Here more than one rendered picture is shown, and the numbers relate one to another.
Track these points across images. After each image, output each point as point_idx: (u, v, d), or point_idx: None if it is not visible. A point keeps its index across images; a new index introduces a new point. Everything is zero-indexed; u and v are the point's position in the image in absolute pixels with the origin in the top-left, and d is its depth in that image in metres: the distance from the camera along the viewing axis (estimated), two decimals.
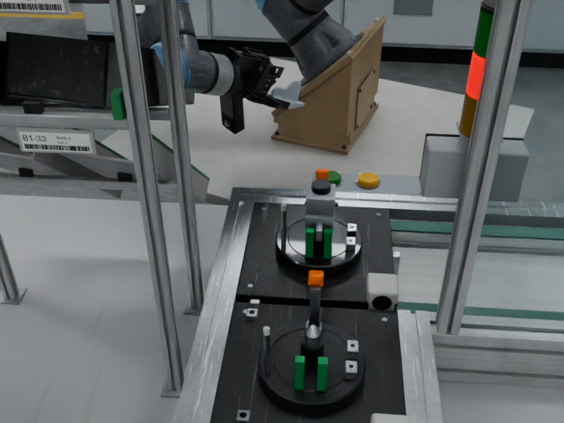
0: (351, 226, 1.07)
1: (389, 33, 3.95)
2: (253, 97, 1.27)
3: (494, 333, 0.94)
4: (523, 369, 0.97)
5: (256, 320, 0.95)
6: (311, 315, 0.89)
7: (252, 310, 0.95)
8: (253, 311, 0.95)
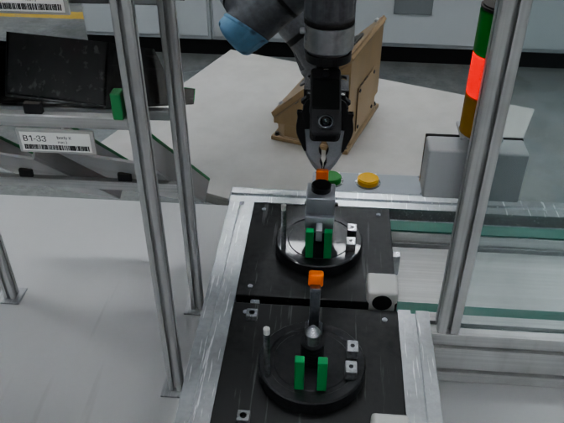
0: (351, 226, 1.07)
1: (389, 33, 3.95)
2: (347, 99, 1.02)
3: (494, 333, 0.94)
4: (523, 369, 0.97)
5: (256, 320, 0.95)
6: (311, 315, 0.89)
7: (252, 310, 0.95)
8: (253, 311, 0.95)
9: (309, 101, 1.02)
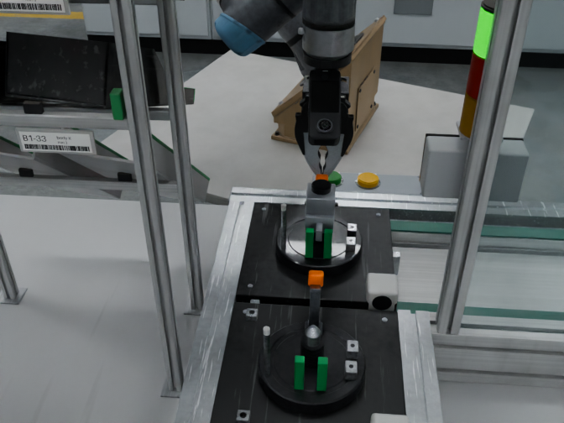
0: (351, 226, 1.07)
1: (389, 33, 3.95)
2: (347, 101, 0.99)
3: (494, 333, 0.94)
4: (523, 369, 0.97)
5: (256, 320, 0.95)
6: (311, 315, 0.89)
7: (252, 310, 0.95)
8: (253, 311, 0.95)
9: (307, 103, 0.99)
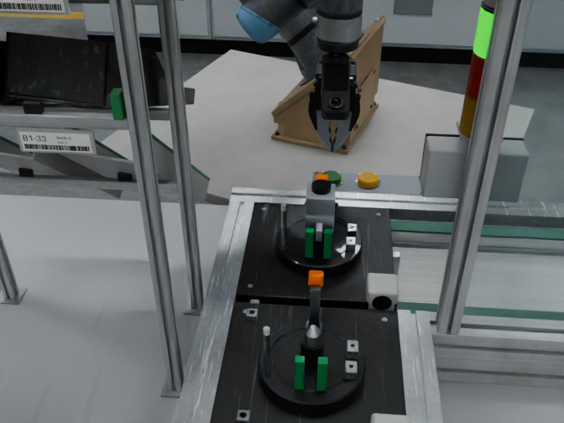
0: (351, 226, 1.07)
1: (389, 33, 3.95)
2: (355, 82, 1.13)
3: (494, 333, 0.94)
4: (523, 369, 0.97)
5: (256, 320, 0.95)
6: (311, 315, 0.89)
7: (252, 310, 0.95)
8: (253, 311, 0.95)
9: (321, 84, 1.13)
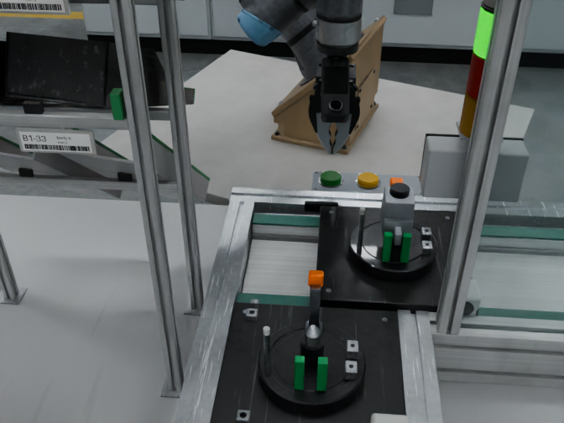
0: (425, 229, 1.06)
1: (389, 33, 3.95)
2: (355, 85, 1.14)
3: (494, 333, 0.94)
4: (523, 369, 0.97)
5: (256, 320, 0.95)
6: (311, 315, 0.89)
7: (252, 310, 0.95)
8: (253, 311, 0.95)
9: (320, 86, 1.14)
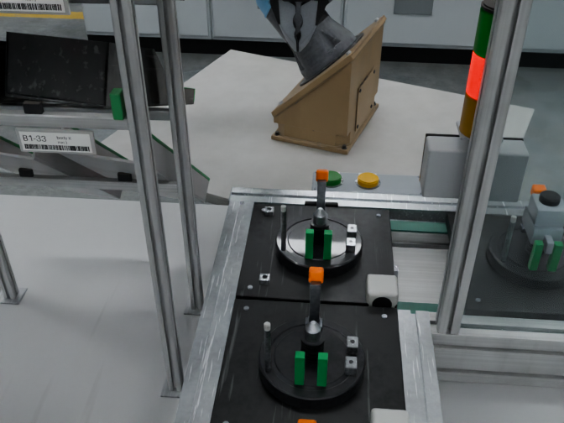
0: None
1: (389, 33, 3.95)
2: None
3: (494, 333, 0.94)
4: (523, 369, 0.97)
5: (273, 215, 1.15)
6: (318, 206, 1.09)
7: (268, 207, 1.16)
8: (269, 209, 1.16)
9: None
